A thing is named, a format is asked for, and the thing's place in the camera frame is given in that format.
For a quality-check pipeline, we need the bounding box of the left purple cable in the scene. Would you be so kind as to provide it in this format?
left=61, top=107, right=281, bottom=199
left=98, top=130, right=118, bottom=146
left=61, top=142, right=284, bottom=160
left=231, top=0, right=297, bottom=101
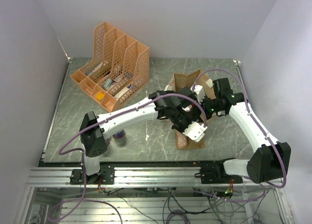
left=47, top=93, right=208, bottom=224

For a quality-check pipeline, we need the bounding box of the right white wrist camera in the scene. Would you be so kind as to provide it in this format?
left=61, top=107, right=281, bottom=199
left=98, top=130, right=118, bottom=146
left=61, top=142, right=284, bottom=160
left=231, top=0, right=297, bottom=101
left=191, top=85, right=205, bottom=104

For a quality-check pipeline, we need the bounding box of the burlap canvas tote bag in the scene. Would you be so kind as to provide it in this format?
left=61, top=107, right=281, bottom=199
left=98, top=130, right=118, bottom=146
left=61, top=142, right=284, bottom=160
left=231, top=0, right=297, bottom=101
left=163, top=68, right=218, bottom=150

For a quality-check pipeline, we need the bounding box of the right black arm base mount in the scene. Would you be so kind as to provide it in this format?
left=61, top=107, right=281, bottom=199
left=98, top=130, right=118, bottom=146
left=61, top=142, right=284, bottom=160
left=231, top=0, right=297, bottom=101
left=194, top=160, right=243, bottom=184

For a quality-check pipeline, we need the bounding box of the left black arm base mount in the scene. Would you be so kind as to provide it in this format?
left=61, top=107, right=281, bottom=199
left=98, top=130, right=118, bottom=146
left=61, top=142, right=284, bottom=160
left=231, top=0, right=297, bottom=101
left=70, top=166, right=115, bottom=185

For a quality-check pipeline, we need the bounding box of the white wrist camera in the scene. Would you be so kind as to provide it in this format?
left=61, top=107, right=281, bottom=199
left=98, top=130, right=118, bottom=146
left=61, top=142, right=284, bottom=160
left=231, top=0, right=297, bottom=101
left=191, top=85, right=205, bottom=104
left=182, top=122, right=208, bottom=143

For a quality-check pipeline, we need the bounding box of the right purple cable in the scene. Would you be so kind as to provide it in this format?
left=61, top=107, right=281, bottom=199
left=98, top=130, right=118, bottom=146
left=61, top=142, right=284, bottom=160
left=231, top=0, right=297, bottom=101
left=192, top=68, right=287, bottom=203

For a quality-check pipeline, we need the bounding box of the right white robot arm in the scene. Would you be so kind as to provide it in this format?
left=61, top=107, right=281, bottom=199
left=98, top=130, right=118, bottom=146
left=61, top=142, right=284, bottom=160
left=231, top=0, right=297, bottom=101
left=202, top=78, right=291, bottom=184

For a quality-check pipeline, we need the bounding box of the purple fanta can back middle-left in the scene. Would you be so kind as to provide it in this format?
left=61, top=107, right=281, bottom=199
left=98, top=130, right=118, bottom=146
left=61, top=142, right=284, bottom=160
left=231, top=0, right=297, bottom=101
left=113, top=130, right=125, bottom=139

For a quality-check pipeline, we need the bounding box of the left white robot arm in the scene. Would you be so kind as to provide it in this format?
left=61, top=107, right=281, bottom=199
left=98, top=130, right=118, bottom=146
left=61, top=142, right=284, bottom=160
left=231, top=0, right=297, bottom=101
left=79, top=85, right=207, bottom=184

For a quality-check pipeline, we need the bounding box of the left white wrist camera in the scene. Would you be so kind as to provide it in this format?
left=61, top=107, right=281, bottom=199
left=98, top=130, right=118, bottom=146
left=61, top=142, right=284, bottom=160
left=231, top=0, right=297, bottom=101
left=182, top=122, right=208, bottom=143

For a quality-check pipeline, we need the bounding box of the aluminium frame rail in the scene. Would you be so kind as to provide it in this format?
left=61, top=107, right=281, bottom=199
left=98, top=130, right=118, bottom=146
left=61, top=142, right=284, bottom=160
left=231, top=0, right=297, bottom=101
left=26, top=165, right=283, bottom=187

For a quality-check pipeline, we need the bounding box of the orange plastic file organizer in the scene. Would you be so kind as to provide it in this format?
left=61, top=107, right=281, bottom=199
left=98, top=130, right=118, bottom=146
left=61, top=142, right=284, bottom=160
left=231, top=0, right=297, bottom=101
left=70, top=22, right=150, bottom=112

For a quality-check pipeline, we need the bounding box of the purple cable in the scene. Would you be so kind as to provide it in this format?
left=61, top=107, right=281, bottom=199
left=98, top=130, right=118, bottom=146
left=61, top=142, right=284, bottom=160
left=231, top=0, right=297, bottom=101
left=192, top=68, right=287, bottom=203
left=47, top=93, right=208, bottom=224

